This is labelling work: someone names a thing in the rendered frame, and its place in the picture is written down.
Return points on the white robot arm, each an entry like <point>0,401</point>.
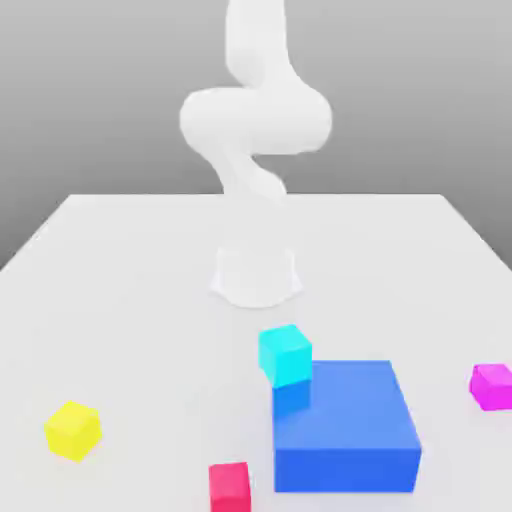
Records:
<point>256,120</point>

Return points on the small red cube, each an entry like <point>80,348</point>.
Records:
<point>229,488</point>

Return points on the small magenta cube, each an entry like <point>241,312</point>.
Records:
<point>492,388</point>

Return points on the small yellow cube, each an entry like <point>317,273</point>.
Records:
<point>72,432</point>

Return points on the small cyan cube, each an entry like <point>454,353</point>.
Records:
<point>284,356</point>

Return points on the large blue box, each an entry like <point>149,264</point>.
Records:
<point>344,432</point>

